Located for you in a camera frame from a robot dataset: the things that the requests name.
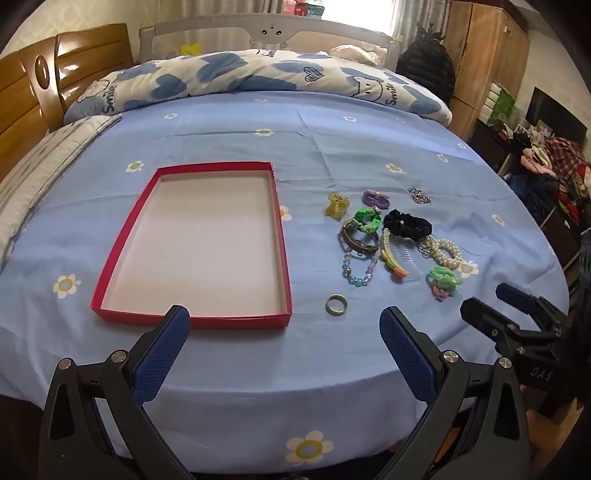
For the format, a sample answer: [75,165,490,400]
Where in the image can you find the white pearl bracelet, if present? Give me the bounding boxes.
[417,234,464,270]

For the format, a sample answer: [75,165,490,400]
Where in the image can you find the rose gold wrist watch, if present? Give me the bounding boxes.
[339,218,380,256]

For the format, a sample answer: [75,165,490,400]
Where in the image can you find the black velvet scrunchie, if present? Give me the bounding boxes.
[383,209,432,242]

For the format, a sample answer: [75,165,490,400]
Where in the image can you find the green braided bracelet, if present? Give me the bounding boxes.
[352,207,383,234]

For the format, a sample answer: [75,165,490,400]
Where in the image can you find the purple bow hair tie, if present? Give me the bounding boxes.
[361,189,392,210]

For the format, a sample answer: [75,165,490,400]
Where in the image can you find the yellow hair claw clip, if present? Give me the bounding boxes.
[325,192,349,221]

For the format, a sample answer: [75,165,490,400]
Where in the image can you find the right hand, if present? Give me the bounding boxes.
[526,399,584,479]

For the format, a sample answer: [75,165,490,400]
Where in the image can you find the yellow orange hair clip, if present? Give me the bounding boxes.
[380,228,408,279]

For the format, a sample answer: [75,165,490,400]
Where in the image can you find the clear plastic hair comb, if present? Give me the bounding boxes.
[390,237,423,282]

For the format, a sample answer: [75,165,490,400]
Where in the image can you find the red shallow box tray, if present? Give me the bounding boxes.
[90,161,293,330]

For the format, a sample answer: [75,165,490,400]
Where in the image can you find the pile of clothes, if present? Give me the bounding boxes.
[505,129,590,229]

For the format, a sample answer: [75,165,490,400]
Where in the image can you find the silver rhinestone hair clip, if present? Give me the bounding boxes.
[408,187,432,205]

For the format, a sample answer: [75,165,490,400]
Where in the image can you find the blue floral bed sheet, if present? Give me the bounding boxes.
[1,92,569,474]

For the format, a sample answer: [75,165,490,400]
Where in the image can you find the black monitor screen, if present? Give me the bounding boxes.
[526,87,587,145]

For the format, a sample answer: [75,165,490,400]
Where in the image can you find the green white storage boxes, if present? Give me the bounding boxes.
[479,82,515,125]

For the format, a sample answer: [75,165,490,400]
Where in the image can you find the wooden wardrobe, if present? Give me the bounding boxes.
[444,1,530,140]

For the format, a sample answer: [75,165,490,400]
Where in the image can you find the black puffer jacket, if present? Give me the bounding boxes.
[397,26,456,105]

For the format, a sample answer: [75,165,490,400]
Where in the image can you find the wooden headboard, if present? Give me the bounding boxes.
[0,23,133,177]

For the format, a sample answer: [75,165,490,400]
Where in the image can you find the blue heart patterned duvet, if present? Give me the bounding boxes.
[64,49,453,126]

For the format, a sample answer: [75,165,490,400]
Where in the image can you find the green coil hair tie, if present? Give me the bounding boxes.
[427,265,464,303]

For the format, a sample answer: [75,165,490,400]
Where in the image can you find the gold ring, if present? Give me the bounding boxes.
[324,294,350,317]

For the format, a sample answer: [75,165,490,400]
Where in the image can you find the blue beaded bracelet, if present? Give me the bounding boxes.
[341,251,379,289]

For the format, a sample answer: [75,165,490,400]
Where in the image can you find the grey bed guard rail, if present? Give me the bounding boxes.
[138,13,402,70]

